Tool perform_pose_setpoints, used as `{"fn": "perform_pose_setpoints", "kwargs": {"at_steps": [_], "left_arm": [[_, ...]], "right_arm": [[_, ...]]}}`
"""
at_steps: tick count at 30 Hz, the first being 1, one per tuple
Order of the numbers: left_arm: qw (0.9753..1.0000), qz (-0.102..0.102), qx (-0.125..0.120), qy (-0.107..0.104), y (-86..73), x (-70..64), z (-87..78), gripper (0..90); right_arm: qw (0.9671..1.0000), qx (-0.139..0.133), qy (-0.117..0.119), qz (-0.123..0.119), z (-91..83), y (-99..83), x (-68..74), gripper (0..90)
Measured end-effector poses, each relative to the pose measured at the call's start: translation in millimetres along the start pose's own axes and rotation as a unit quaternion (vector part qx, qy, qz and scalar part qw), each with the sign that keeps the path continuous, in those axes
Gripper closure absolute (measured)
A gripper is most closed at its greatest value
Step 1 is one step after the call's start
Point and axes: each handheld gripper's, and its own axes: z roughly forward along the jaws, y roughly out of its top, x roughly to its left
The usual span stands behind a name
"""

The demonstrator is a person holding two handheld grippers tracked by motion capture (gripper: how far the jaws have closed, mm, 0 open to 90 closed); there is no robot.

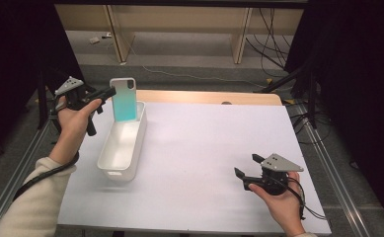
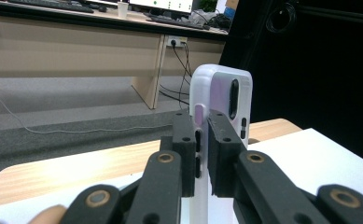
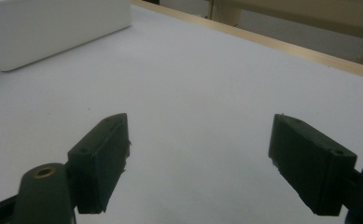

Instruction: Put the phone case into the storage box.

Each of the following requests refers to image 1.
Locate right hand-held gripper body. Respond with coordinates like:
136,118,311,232
242,152,305,196

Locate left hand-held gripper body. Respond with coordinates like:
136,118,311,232
54,76,104,137

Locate turquoise phone case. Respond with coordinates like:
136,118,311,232
109,77,138,123

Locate white plastic bin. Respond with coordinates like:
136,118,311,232
96,100,148,183

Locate person's left hand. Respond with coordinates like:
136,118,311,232
49,99,103,166

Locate person's right hand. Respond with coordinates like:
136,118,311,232
248,172,307,237

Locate white board sheet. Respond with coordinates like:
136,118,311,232
56,100,332,236

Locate black curtain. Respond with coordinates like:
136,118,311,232
283,0,384,231
0,0,86,163

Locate light wooden shelf unit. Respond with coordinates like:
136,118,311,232
54,4,304,65

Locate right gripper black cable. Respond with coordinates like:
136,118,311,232
286,177,328,221

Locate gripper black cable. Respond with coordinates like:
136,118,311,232
12,98,81,202
286,177,328,221

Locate tangle of thin black cables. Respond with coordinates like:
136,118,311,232
290,104,333,146

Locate metal floor rail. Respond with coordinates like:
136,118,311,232
0,98,65,237
293,102,372,237

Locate thin white floor cable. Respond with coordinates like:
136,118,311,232
123,33,269,91

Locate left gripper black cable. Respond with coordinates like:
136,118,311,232
12,98,81,202

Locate bundle of black floor cables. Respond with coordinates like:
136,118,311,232
244,8,300,79

